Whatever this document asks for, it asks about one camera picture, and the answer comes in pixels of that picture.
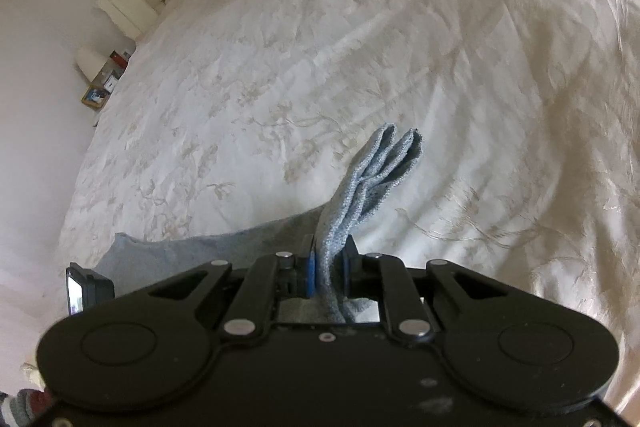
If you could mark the left cream nightstand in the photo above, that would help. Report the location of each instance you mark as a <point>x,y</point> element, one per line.
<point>102,73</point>

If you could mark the small white clock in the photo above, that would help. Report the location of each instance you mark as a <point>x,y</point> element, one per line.
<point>110,83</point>

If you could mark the light blue speckled pants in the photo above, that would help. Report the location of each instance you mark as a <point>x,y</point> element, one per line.
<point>378,167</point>

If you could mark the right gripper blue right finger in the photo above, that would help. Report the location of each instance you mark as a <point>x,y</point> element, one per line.
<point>349,263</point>

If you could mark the white embroidered bedspread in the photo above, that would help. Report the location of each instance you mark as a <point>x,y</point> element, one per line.
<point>233,113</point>

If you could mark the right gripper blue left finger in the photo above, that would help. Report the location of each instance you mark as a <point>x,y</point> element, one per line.
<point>306,267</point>

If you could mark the white table lamp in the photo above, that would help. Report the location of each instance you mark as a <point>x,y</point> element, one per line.
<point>90,62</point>

